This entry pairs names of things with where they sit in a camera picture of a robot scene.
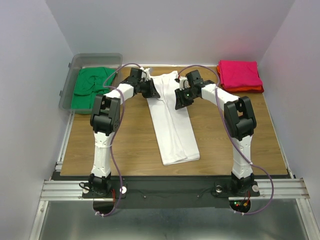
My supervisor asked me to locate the white t shirt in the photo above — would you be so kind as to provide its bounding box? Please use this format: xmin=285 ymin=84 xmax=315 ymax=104
xmin=147 ymin=70 xmax=200 ymax=166

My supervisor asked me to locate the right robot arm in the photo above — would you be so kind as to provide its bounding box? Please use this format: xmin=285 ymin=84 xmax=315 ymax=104
xmin=174 ymin=70 xmax=257 ymax=195

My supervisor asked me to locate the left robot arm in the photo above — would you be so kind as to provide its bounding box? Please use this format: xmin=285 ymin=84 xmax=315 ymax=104
xmin=83 ymin=67 xmax=160 ymax=197

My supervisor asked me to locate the grey plastic bin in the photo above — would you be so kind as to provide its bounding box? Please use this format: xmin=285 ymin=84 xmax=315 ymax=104
xmin=58 ymin=53 xmax=123 ymax=114

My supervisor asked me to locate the pink folded t shirt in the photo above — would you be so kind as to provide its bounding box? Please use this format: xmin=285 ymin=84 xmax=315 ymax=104
xmin=218 ymin=60 xmax=263 ymax=90

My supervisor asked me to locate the green t shirt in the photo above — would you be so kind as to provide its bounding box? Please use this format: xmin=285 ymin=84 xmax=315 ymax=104
xmin=71 ymin=67 xmax=116 ymax=109

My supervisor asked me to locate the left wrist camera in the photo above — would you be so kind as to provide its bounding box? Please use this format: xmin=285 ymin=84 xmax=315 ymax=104
xmin=139 ymin=67 xmax=153 ymax=82

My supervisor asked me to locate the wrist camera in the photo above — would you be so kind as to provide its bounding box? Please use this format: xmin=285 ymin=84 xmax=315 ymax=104
xmin=177 ymin=76 xmax=190 ymax=90
xmin=139 ymin=67 xmax=153 ymax=82

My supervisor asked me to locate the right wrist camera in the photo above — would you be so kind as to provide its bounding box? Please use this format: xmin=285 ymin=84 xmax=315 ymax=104
xmin=177 ymin=76 xmax=190 ymax=90

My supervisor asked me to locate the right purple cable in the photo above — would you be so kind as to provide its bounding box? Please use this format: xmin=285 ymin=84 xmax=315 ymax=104
xmin=177 ymin=64 xmax=275 ymax=216

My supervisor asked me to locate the purple cable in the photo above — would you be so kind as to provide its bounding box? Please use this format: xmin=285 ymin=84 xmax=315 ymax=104
xmin=93 ymin=62 xmax=146 ymax=218
xmin=177 ymin=64 xmax=275 ymax=216

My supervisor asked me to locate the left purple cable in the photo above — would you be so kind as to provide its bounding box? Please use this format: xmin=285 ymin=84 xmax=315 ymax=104
xmin=93 ymin=62 xmax=146 ymax=218

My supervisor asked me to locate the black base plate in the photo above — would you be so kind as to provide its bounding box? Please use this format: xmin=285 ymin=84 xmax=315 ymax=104
xmin=79 ymin=176 xmax=260 ymax=212

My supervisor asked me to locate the aluminium frame rail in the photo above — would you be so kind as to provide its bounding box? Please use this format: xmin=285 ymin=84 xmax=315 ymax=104
xmin=40 ymin=178 xmax=310 ymax=201

